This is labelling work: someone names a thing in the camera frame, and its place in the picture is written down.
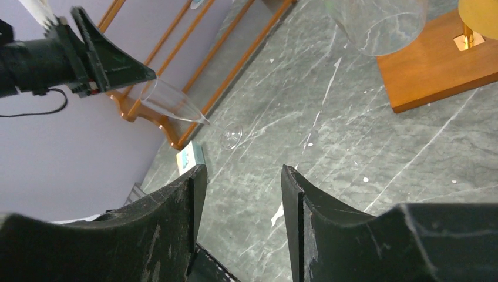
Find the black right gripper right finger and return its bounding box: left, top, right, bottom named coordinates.
left=281, top=165, right=497, bottom=281

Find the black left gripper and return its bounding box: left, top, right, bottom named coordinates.
left=1, top=6, right=157, bottom=98

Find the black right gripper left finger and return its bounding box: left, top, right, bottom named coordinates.
left=1, top=164, right=207, bottom=281

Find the small clear glass cup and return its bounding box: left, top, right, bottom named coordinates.
left=139, top=79, right=243, bottom=150

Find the clear wine glass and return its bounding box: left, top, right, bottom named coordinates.
left=324, top=0, right=428, bottom=56

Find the orange plastic wine glass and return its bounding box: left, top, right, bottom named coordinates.
left=458, top=0, right=497, bottom=40

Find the orange wooden shelf rack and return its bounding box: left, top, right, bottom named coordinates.
left=95, top=0, right=298, bottom=152

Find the small printed cardboard box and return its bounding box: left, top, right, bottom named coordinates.
left=176, top=141, right=206, bottom=176

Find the blue white blister pack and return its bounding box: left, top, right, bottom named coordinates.
left=190, top=0, right=204, bottom=10

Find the gold wire wine glass rack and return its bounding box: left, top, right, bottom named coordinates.
left=376, top=9, right=497, bottom=113

